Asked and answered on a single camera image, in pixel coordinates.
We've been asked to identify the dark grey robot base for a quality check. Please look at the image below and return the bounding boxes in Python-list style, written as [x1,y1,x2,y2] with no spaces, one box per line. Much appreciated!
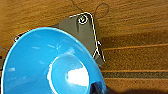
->
[13,12,107,64]

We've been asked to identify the large shiny base bolt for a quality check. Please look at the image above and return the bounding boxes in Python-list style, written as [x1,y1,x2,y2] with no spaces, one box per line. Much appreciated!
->
[77,15,88,26]

